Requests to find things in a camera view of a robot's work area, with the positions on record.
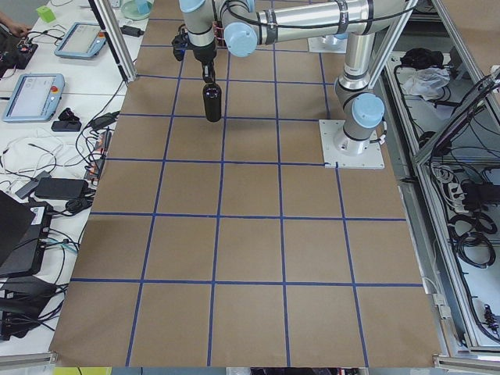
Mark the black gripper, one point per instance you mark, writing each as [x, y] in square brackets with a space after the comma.
[205, 55]

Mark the dark glass wine bottle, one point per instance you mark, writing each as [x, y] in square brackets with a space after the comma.
[212, 99]

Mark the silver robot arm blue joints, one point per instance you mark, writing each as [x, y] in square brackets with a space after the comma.
[244, 29]

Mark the person hand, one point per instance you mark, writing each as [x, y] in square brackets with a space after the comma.
[15, 28]

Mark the light green bowl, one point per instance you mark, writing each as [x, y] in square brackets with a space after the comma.
[136, 9]

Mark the upper teach pendant tablet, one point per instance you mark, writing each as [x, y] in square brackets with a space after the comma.
[81, 41]

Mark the teach pendant tablet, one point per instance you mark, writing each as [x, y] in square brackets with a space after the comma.
[81, 41]
[35, 98]

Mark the small black device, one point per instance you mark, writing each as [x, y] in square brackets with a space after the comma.
[67, 122]

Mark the orange power strip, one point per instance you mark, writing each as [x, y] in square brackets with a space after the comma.
[97, 157]

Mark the green cube block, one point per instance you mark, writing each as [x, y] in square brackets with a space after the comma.
[45, 14]

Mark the lower teach pendant tablet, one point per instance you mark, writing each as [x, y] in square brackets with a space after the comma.
[35, 98]

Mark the black power adapter brick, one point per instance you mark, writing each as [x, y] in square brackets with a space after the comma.
[60, 188]

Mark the black cloth bundle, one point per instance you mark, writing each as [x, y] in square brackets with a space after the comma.
[422, 58]

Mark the crumpled white cloth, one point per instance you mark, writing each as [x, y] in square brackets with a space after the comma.
[428, 83]

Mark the black laptop computer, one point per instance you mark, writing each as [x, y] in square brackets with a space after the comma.
[24, 228]

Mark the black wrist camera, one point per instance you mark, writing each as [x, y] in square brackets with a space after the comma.
[180, 46]

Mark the aluminium frame post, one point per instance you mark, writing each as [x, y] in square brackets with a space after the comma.
[109, 24]

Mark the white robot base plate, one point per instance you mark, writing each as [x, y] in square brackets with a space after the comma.
[340, 151]

